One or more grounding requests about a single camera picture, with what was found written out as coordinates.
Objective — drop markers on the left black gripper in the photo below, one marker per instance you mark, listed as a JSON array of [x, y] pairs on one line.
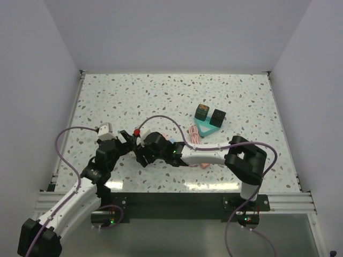
[[128, 145]]

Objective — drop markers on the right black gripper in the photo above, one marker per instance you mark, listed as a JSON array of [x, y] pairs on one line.
[[140, 152]]

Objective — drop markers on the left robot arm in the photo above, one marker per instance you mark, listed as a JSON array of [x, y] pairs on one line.
[[46, 235]]

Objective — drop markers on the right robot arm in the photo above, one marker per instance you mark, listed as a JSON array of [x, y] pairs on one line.
[[244, 159]]

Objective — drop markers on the orange plug adapter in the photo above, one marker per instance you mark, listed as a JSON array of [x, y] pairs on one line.
[[204, 165]]

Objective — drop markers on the teal triangular socket base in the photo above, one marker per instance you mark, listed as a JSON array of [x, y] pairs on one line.
[[204, 127]]

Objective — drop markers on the green cube adapter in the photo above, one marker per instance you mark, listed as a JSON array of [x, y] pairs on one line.
[[201, 112]]

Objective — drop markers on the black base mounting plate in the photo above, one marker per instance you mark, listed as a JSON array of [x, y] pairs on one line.
[[166, 206]]

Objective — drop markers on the black cube adapter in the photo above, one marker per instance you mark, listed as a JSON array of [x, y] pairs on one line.
[[217, 118]]

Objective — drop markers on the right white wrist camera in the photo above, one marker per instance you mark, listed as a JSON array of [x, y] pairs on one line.
[[141, 134]]

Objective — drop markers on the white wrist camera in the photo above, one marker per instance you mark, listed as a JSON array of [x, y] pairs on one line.
[[141, 134], [105, 132]]

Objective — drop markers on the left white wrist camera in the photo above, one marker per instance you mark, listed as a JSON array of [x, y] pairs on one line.
[[105, 132]]

